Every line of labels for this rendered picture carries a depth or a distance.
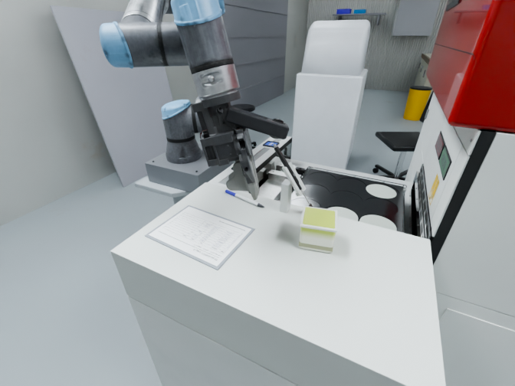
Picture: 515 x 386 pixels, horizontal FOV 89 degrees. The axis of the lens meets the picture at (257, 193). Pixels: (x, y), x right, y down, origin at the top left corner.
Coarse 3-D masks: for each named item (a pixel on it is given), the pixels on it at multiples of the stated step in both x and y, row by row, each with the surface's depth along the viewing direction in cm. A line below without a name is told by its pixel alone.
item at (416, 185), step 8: (416, 176) 93; (416, 184) 89; (416, 192) 85; (416, 200) 82; (416, 208) 78; (416, 216) 76; (416, 224) 80; (424, 224) 68; (416, 232) 77; (424, 232) 66
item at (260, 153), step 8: (288, 136) 123; (280, 144) 114; (256, 152) 106; (264, 152) 107; (272, 152) 106; (256, 160) 100; (264, 160) 100; (216, 176) 88; (224, 176) 88; (216, 184) 84; (224, 184) 84
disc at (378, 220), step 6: (366, 216) 79; (372, 216) 79; (378, 216) 79; (366, 222) 76; (372, 222) 76; (378, 222) 76; (384, 222) 76; (390, 222) 76; (390, 228) 74; (396, 228) 74
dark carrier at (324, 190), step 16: (304, 176) 101; (320, 176) 101; (336, 176) 101; (352, 176) 101; (304, 192) 91; (320, 192) 91; (336, 192) 91; (352, 192) 91; (368, 192) 91; (400, 192) 91; (352, 208) 82; (368, 208) 82; (384, 208) 82; (400, 208) 82; (400, 224) 75
